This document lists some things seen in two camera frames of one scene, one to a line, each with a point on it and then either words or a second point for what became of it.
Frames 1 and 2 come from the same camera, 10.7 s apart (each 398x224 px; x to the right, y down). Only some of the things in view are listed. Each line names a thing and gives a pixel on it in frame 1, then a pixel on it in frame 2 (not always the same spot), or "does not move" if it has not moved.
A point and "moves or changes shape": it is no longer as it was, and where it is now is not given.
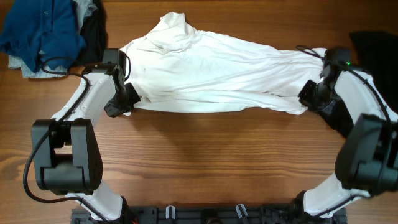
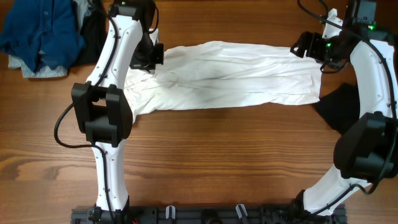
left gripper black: x=115 y=110 -> x=150 y=65
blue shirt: x=43 y=33 does not move
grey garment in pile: x=84 y=8 does not move
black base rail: x=208 y=214 does not move
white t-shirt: x=179 y=68 moves or changes shape
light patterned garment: x=15 y=62 does not move
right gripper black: x=307 y=99 -> x=316 y=50
